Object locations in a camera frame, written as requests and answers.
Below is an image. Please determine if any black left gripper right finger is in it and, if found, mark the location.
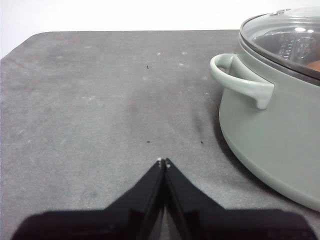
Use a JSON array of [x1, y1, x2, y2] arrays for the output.
[[164, 157, 317, 240]]

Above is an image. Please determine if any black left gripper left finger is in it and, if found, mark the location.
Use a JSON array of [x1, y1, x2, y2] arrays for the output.
[[13, 159, 166, 240]]

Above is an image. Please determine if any brown potato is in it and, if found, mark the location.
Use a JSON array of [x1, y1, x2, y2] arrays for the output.
[[305, 59, 320, 73]]

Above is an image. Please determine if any glass lid with green knob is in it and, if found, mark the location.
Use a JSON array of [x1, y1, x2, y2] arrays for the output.
[[238, 6, 320, 88]]

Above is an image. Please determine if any pale green electric cooking pot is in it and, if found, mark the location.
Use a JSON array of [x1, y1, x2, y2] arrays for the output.
[[209, 37, 320, 213]]

